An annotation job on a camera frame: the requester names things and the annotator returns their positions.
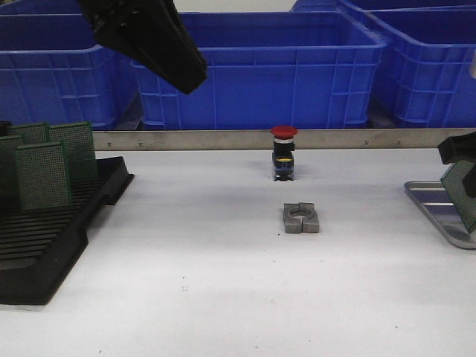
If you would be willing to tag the blue plastic crate centre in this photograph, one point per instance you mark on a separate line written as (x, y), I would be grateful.
(309, 70)

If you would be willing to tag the green board second row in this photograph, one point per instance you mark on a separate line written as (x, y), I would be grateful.
(43, 177)

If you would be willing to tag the green board back left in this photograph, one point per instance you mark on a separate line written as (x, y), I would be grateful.
(32, 133)

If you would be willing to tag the blue plastic crate right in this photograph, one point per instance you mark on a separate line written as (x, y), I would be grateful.
(424, 78)

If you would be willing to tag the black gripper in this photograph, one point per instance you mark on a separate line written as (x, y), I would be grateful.
(460, 148)
(151, 33)

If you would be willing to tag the steel table edge rail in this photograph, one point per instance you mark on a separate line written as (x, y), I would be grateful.
(188, 140)

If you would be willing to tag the blue crate behind right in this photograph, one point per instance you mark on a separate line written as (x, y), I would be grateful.
(331, 5)

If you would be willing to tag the black slotted board rack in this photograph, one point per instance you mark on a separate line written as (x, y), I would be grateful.
(38, 249)

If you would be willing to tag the grey split clamp block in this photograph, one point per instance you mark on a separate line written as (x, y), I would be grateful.
(300, 218)

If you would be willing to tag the silver metal tray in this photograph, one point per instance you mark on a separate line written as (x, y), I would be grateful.
(432, 199)

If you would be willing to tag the blue plastic crate left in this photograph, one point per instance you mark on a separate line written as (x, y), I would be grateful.
(53, 71)

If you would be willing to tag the blue crate behind left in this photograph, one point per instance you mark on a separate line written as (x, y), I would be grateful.
(31, 7)

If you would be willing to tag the green board back right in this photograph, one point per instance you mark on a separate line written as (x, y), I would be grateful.
(79, 149)

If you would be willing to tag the blue plastic crate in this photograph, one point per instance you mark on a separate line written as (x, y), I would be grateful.
(424, 78)
(53, 71)
(309, 70)

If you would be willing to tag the red emergency stop button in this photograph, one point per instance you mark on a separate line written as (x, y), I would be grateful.
(282, 156)

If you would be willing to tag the green board left edge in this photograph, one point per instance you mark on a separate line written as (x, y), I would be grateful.
(9, 177)

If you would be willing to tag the green perforated circuit board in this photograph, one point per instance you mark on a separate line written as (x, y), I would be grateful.
(452, 181)

